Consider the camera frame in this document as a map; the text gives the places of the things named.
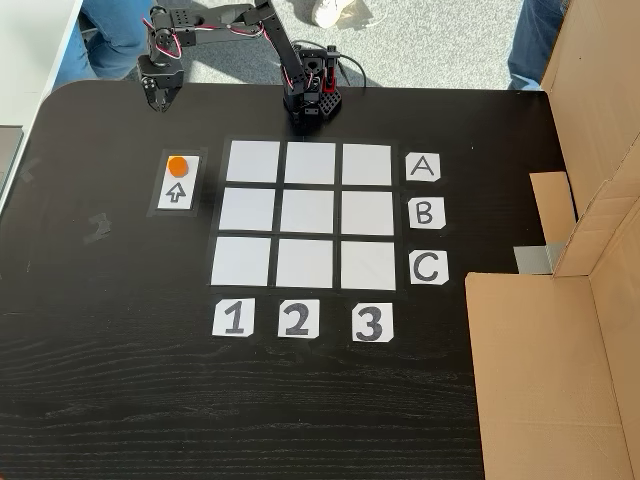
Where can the brown cardboard box wall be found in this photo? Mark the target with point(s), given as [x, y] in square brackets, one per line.
[540, 375]

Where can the paper label number 2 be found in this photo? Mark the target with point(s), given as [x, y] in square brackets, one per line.
[299, 319]

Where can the white desk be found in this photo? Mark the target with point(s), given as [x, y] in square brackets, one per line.
[30, 50]

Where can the round orange token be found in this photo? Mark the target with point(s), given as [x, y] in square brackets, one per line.
[178, 166]

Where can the standing person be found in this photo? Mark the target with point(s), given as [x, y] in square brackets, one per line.
[532, 45]

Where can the red black clamp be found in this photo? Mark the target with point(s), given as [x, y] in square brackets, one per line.
[330, 82]

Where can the paper label letter B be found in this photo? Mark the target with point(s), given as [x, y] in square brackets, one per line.
[426, 213]

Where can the paper label number 1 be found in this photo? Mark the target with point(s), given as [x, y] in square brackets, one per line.
[233, 317]

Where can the grey duct tape strip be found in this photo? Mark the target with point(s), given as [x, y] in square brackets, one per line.
[537, 259]

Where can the seated person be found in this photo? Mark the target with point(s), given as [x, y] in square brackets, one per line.
[115, 45]

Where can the white paper grid square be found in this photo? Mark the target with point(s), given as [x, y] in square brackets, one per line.
[368, 266]
[310, 163]
[304, 263]
[366, 165]
[367, 213]
[253, 161]
[307, 211]
[240, 261]
[247, 210]

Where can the grey flat device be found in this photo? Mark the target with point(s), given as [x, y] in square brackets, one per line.
[7, 150]

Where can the white arrow paper sheet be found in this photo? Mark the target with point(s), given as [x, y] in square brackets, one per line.
[176, 197]

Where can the paper label letter A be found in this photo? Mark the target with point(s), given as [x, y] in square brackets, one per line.
[422, 167]

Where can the paper label letter C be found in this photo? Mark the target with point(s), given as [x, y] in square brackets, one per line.
[429, 268]

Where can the paper label number 3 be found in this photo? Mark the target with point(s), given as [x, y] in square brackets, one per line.
[372, 322]

